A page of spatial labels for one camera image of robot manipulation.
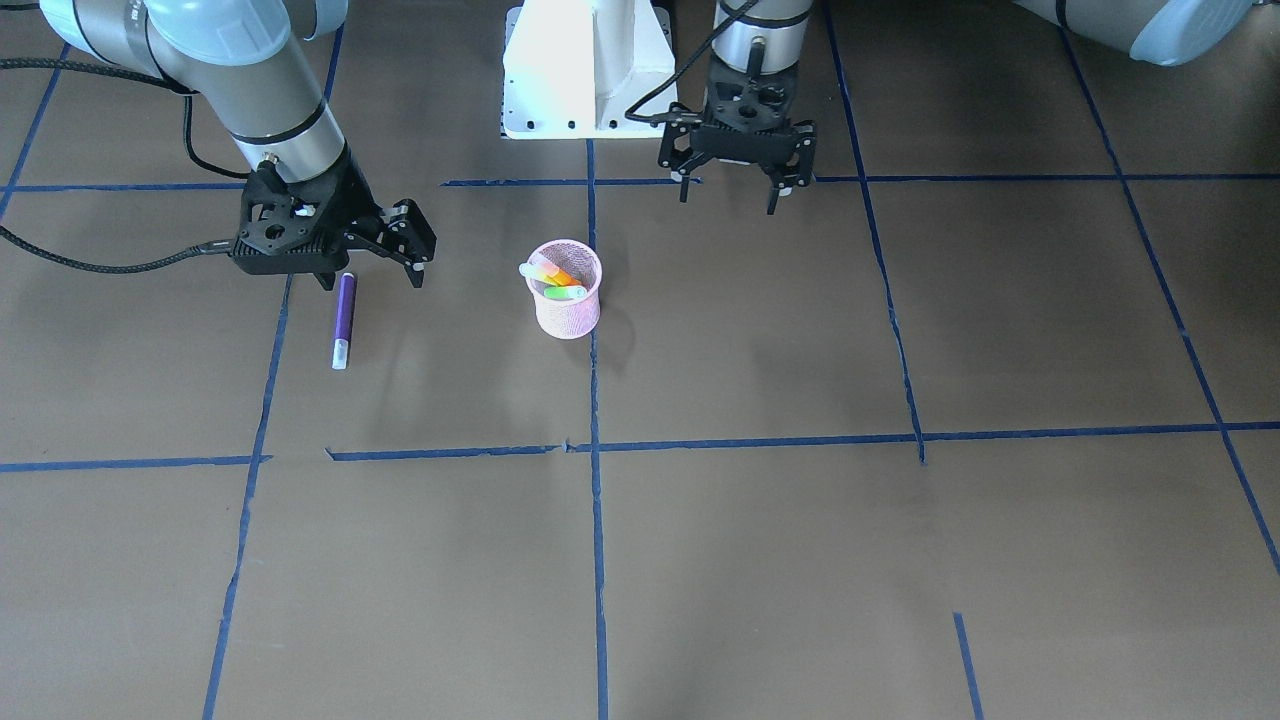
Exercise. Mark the pink mesh pen holder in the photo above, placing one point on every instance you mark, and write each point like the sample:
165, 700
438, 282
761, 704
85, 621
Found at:
569, 320

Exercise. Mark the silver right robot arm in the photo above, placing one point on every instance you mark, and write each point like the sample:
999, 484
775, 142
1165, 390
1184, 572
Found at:
244, 57

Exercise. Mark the green highlighter pen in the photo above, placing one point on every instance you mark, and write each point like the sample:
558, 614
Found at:
568, 293

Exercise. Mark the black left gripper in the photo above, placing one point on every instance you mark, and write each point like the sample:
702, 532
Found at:
797, 146

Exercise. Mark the orange highlighter pen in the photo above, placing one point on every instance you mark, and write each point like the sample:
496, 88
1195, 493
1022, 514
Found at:
553, 272

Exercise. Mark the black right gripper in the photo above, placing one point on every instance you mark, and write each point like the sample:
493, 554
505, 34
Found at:
352, 203

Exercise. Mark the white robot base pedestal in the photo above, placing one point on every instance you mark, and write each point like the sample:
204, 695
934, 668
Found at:
573, 68

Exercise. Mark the purple highlighter pen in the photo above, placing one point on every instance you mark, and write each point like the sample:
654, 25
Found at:
345, 293

